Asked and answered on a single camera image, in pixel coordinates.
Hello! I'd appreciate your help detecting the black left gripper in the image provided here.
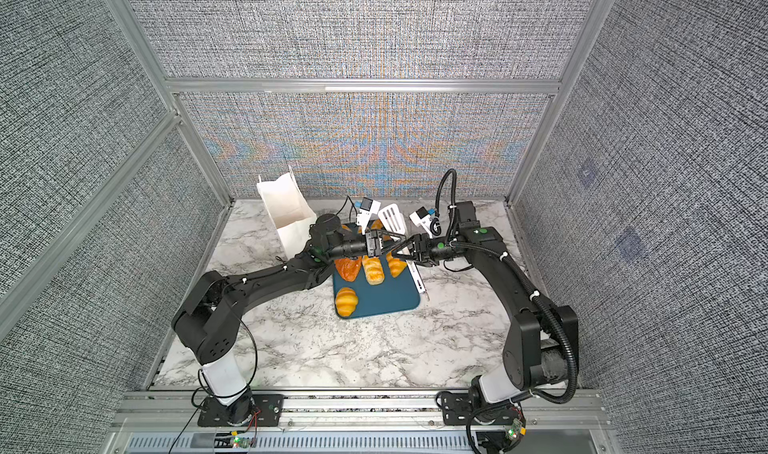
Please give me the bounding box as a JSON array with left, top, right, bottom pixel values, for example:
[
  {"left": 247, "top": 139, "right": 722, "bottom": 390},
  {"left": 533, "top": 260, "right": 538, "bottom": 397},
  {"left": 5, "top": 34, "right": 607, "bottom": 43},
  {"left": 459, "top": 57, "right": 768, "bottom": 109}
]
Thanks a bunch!
[{"left": 327, "top": 231, "right": 405, "bottom": 264}]

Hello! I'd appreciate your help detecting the small golden croissant bun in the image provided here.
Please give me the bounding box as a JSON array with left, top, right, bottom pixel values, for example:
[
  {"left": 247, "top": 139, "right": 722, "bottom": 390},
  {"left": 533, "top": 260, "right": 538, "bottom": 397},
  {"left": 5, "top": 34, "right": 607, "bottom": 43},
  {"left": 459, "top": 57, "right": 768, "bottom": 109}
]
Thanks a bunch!
[{"left": 335, "top": 287, "right": 359, "bottom": 318}]

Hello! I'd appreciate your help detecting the white paper bag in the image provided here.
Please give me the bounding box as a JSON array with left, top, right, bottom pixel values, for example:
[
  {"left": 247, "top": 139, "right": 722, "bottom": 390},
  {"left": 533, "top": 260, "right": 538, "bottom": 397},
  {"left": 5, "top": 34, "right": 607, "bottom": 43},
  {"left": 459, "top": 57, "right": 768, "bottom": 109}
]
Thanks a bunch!
[{"left": 257, "top": 170, "right": 317, "bottom": 258}]

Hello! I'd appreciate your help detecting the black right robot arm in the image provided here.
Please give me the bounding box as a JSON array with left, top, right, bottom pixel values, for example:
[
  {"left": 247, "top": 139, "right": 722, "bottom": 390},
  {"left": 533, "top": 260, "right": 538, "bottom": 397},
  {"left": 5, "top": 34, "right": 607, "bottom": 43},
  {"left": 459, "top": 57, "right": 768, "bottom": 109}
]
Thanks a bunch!
[{"left": 407, "top": 201, "right": 579, "bottom": 410}]

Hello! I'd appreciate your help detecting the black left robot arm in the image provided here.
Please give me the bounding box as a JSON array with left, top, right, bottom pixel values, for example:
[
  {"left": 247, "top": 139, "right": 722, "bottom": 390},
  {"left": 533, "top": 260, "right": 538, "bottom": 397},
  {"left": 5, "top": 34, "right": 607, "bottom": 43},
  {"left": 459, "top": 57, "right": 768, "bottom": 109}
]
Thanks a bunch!
[{"left": 171, "top": 214, "right": 399, "bottom": 426}]

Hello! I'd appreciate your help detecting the partly hidden golden bread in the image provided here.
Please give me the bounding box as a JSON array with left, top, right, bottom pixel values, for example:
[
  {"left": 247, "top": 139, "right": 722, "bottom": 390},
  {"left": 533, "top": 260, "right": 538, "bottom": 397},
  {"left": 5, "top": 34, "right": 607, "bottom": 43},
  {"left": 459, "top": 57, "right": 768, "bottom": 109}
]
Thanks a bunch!
[{"left": 386, "top": 253, "right": 408, "bottom": 278}]

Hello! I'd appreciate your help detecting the striped bread loaf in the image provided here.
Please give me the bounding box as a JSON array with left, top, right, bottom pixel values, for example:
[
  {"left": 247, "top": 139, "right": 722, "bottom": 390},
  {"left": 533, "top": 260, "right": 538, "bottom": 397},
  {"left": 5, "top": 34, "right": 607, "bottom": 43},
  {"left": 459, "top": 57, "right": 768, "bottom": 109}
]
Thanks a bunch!
[{"left": 362, "top": 256, "right": 386, "bottom": 286}]

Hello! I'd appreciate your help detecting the orange croissant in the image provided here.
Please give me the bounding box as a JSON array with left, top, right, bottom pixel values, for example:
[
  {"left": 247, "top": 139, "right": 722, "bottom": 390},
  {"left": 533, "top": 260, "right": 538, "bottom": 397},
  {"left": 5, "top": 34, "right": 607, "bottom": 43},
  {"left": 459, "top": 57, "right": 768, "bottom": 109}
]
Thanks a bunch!
[{"left": 334, "top": 258, "right": 362, "bottom": 283}]

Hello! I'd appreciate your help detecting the teal serving tray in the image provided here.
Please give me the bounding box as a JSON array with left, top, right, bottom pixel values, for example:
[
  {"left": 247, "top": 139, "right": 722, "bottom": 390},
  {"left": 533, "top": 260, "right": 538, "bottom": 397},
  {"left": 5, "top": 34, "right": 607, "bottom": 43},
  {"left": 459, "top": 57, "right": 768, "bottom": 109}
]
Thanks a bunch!
[{"left": 333, "top": 254, "right": 421, "bottom": 319}]

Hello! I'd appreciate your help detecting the black corrugated cable conduit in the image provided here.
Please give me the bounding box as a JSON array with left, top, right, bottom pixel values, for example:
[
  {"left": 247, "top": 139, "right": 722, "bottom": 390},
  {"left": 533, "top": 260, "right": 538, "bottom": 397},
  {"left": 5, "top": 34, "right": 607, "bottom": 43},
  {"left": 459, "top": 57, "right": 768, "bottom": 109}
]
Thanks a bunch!
[{"left": 434, "top": 168, "right": 580, "bottom": 405}]

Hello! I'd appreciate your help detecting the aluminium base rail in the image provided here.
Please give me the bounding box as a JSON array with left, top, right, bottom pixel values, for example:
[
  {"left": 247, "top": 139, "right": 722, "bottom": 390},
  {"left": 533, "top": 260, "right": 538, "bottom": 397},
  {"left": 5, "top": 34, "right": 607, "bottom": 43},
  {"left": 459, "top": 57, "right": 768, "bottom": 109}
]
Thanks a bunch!
[{"left": 98, "top": 388, "right": 624, "bottom": 453}]

